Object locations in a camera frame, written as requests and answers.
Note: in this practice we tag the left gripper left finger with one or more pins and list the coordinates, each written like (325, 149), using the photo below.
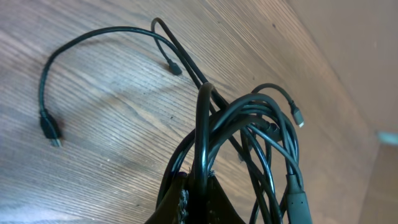
(173, 208)

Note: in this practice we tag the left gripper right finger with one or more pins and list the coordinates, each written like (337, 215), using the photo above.
(219, 209)

